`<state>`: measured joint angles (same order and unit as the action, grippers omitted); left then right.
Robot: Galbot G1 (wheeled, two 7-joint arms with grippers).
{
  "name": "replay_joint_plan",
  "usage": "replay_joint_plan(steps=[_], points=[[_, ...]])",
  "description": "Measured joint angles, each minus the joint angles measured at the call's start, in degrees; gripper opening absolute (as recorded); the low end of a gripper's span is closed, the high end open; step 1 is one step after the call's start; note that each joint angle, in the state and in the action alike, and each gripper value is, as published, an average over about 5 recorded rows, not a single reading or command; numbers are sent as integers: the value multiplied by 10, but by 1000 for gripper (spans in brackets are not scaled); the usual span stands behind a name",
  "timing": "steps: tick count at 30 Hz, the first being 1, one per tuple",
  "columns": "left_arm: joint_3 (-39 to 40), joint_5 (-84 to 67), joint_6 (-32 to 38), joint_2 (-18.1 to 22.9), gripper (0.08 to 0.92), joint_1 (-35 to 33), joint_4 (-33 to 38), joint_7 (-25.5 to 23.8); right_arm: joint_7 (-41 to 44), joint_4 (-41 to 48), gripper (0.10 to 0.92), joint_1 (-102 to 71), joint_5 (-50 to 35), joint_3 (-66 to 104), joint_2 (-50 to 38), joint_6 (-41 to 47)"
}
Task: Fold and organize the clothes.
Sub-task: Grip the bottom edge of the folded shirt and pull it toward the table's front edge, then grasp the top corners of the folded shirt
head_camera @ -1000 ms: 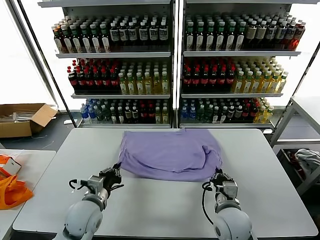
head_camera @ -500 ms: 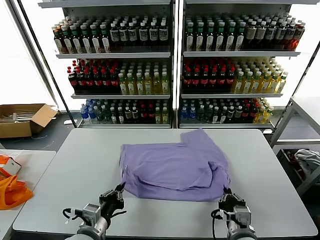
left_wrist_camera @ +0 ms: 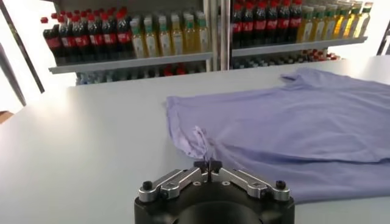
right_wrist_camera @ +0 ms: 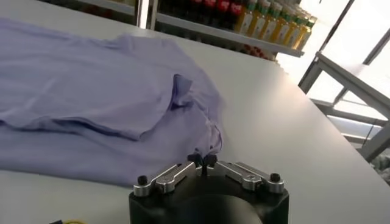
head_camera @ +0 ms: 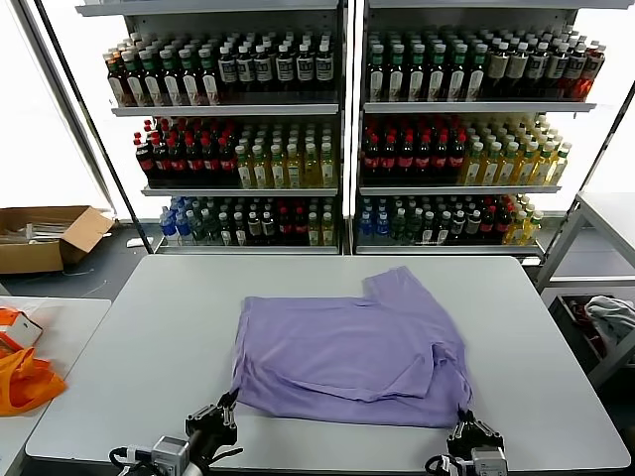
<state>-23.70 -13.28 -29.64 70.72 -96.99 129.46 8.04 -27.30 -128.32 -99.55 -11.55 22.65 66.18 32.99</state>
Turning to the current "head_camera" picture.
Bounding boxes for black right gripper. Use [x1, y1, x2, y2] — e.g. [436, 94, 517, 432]
[447, 407, 506, 454]

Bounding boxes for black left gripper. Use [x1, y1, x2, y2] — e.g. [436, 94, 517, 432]
[185, 391, 244, 468]

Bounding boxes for purple T-shirt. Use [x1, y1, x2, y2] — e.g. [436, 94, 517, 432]
[230, 265, 475, 430]

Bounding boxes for black plastic crate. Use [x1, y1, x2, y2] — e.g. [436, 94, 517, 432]
[547, 292, 635, 379]

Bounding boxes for red packages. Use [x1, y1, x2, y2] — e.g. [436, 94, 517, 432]
[569, 297, 605, 359]

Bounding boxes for grey white crumpled cloth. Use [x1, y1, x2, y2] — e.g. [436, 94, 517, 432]
[583, 295, 635, 344]

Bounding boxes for cola bottle red cap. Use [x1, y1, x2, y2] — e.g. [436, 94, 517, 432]
[363, 134, 382, 184]
[133, 138, 154, 184]
[380, 134, 399, 184]
[397, 134, 417, 184]
[216, 137, 236, 184]
[276, 207, 293, 247]
[150, 138, 169, 184]
[183, 137, 201, 184]
[198, 137, 218, 184]
[432, 134, 450, 184]
[415, 134, 434, 184]
[166, 138, 185, 184]
[494, 204, 512, 245]
[479, 206, 497, 245]
[448, 133, 468, 184]
[292, 207, 309, 247]

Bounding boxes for orange cloth bag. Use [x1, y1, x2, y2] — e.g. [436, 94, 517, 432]
[0, 345, 68, 417]

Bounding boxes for grey metal side table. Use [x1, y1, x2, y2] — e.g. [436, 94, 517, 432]
[535, 190, 635, 391]

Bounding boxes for orange white carton box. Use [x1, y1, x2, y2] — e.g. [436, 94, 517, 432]
[0, 305, 46, 349]

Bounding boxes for open cardboard box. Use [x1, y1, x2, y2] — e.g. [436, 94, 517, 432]
[0, 205, 117, 276]

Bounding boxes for white plastic packing pieces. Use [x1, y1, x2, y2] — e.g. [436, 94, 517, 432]
[0, 222, 66, 247]

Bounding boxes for black metal pole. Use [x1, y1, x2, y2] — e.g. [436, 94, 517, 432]
[33, 0, 155, 255]
[538, 93, 635, 279]

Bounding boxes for grey metal shelving unit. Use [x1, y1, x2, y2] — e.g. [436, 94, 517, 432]
[349, 0, 634, 259]
[73, 0, 349, 257]

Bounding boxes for dark bottle green white label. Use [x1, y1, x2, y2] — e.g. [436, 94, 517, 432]
[198, 48, 220, 106]
[367, 43, 388, 103]
[179, 48, 200, 107]
[387, 43, 408, 103]
[122, 50, 144, 108]
[158, 49, 181, 107]
[407, 43, 428, 103]
[139, 49, 161, 108]
[448, 43, 469, 102]
[428, 43, 448, 103]
[467, 44, 488, 101]

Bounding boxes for dark bottle white square label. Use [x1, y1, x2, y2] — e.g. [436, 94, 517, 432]
[236, 45, 256, 94]
[217, 45, 237, 94]
[275, 44, 296, 94]
[315, 43, 334, 94]
[296, 43, 316, 94]
[254, 44, 274, 94]

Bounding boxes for amber drink bottle white cap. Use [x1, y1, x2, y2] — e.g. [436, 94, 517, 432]
[105, 53, 126, 108]

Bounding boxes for grey metal pole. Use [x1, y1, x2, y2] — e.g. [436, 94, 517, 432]
[12, 0, 120, 220]

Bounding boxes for dark bottle beige label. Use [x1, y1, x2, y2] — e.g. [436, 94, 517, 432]
[508, 42, 531, 99]
[487, 42, 511, 99]

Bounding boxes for dark bottle navy label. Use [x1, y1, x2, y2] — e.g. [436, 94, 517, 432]
[528, 42, 551, 99]
[566, 45, 588, 100]
[548, 43, 571, 99]

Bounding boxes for red drink bottle white cap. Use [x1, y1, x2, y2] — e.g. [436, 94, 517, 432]
[578, 46, 607, 101]

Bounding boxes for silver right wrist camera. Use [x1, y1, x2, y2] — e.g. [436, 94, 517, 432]
[470, 445, 510, 476]

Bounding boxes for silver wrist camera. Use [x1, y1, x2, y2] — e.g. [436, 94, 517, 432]
[151, 435, 192, 470]
[470, 445, 510, 476]

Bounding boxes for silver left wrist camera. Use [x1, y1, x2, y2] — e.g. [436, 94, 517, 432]
[151, 435, 192, 470]

